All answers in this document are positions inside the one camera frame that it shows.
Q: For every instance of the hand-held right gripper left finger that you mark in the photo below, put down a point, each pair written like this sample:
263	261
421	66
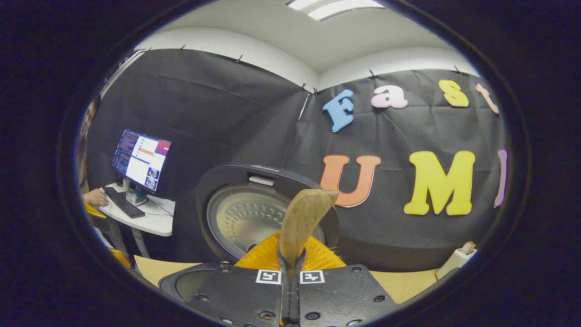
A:
245	295

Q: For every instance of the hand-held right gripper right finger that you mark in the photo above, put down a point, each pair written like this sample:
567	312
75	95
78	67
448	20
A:
336	295

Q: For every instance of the dark grey rice cooker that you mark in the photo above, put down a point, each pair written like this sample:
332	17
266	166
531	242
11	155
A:
245	218

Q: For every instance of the wooden spoon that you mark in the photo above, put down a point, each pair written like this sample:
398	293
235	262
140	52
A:
304	218

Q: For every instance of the white side desk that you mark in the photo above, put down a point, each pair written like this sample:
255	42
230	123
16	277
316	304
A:
156	220

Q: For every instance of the white toaster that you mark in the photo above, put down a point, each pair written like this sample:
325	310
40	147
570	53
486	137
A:
451	265

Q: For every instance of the toasted bread slice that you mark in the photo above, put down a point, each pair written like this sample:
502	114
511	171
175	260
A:
467	248

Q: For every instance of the small teal box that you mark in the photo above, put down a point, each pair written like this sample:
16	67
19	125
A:
136	197

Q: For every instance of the black keyboard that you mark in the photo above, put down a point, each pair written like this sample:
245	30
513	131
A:
125	203

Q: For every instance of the computer monitor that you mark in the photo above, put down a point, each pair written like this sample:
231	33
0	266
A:
141	159

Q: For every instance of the yellow chair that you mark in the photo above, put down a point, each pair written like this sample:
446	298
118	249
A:
93	211

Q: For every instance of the black backdrop cloth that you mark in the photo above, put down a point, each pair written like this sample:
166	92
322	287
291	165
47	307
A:
227	113

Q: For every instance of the ceiling light panel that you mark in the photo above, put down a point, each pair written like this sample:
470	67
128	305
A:
336	7

